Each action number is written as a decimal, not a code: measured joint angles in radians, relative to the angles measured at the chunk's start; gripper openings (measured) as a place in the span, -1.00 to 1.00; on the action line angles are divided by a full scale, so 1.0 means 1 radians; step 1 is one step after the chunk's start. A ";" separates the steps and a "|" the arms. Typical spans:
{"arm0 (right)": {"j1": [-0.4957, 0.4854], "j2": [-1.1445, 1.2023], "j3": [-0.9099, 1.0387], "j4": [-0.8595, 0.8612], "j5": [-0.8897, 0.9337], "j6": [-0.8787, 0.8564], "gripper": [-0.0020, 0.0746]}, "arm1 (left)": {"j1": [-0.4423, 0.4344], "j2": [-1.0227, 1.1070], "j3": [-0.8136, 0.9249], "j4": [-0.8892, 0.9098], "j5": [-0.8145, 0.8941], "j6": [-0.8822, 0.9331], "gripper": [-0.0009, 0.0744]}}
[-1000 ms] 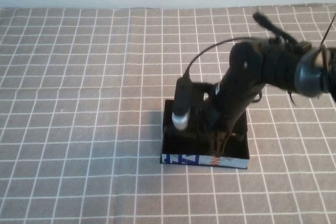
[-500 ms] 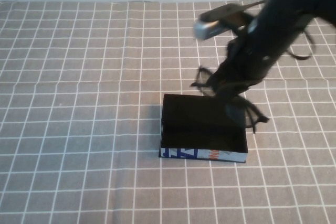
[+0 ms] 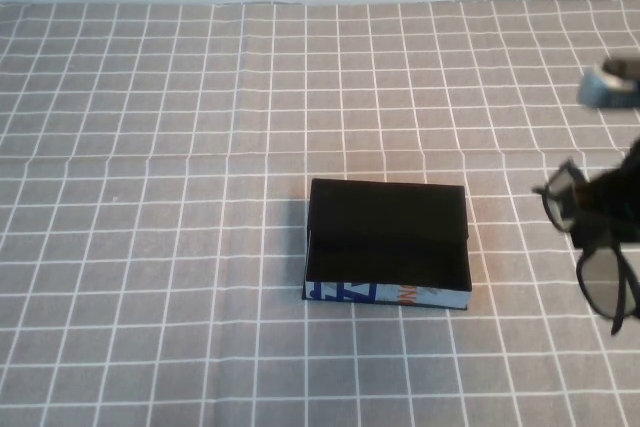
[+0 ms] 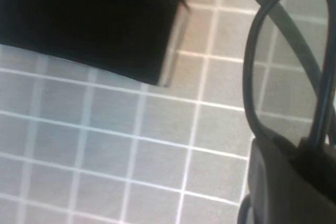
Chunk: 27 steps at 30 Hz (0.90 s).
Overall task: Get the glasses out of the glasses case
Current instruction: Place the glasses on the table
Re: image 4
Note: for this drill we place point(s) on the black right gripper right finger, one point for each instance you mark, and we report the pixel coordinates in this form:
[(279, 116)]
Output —
[(333, 182)]

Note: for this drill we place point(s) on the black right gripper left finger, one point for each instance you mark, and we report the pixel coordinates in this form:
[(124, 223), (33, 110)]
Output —
[(283, 182)]

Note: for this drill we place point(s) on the black-framed glasses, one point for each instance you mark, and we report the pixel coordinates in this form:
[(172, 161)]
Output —
[(249, 82)]

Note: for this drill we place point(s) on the black printed glasses case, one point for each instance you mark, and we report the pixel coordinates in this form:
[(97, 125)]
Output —
[(92, 16)]

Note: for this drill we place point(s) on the grey white-checked tablecloth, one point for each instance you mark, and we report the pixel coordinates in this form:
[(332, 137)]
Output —
[(105, 134)]

